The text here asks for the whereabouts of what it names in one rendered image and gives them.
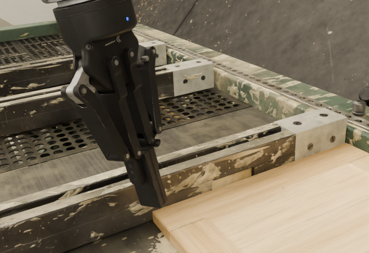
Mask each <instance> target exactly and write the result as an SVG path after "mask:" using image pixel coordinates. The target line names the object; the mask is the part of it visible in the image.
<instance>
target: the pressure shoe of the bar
mask: <svg viewBox="0 0 369 253"><path fill-rule="evenodd" d="M248 177H251V168H249V169H247V170H244V171H241V172H238V173H235V174H232V175H229V176H226V177H223V178H220V179H217V180H215V181H212V182H211V190H214V189H217V188H220V187H223V186H225V185H228V184H231V183H234V182H237V181H240V180H243V179H245V178H248Z"/></svg>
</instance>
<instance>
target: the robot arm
mask: <svg viewBox="0 0 369 253"><path fill-rule="evenodd" d="M41 1H42V2H43V3H47V4H49V3H55V2H57V5H58V7H56V8H54V9H53V13H54V16H55V19H56V21H57V24H58V27H59V31H60V33H61V36H62V39H63V41H64V43H65V44H67V45H68V46H69V47H70V48H71V50H72V54H73V67H74V70H75V72H76V73H75V76H74V78H73V79H72V82H71V84H70V85H65V86H63V87H62V88H61V90H60V92H61V95H62V97H64V98H65V99H66V100H67V101H68V102H70V103H71V104H72V105H73V106H74V107H75V108H76V110H77V111H78V113H79V114H80V116H81V118H82V119H83V121H84V123H85V125H86V126H87V128H88V130H89V131H90V133H91V135H92V136H93V138H94V140H95V141H96V143H97V144H98V146H99V148H100V150H101V151H102V153H103V154H104V156H105V158H106V159H107V160H108V161H122V162H124V164H125V167H126V170H127V173H128V176H129V179H130V182H131V183H132V184H134V186H135V190H136V193H137V196H138V199H139V202H140V205H142V206H148V207H156V208H161V207H162V206H163V205H164V204H165V203H166V202H167V201H168V199H167V196H166V193H165V189H164V185H163V182H162V179H161V175H160V172H159V163H158V161H157V157H156V153H155V150H154V147H158V146H159V145H160V139H155V136H156V134H161V132H162V129H163V128H162V123H161V114H160V105H159V97H158V88H157V83H156V74H155V59H156V49H155V47H153V46H150V47H144V46H142V45H140V44H139V43H138V39H137V37H136V36H135V34H134V33H133V31H132V29H133V28H134V27H135V26H136V25H137V18H136V14H135V10H134V7H133V4H132V0H41ZM150 121H152V123H150Z"/></svg>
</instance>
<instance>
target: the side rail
mask: <svg viewBox="0 0 369 253"><path fill-rule="evenodd" d="M59 33H60V31H59V27H58V24H57V21H56V20H52V21H43V22H38V23H30V24H21V25H13V26H5V27H0V42H4V41H12V40H19V39H24V38H31V37H39V36H46V35H54V34H59Z"/></svg>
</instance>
